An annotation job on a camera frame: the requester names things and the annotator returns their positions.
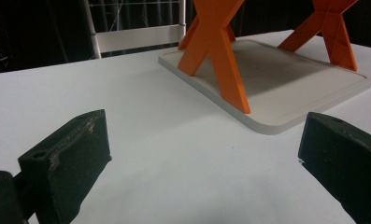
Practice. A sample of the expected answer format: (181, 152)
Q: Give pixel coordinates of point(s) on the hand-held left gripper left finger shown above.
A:
(71, 165)

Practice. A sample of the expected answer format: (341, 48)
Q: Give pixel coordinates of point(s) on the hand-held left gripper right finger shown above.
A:
(348, 161)

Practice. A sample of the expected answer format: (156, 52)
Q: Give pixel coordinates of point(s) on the white shoe rack orange legs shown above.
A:
(282, 90)

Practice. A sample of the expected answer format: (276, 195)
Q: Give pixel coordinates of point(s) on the orange wooden cross-leg stand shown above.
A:
(33, 31)

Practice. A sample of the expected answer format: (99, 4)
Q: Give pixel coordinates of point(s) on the white desk frame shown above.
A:
(136, 37)

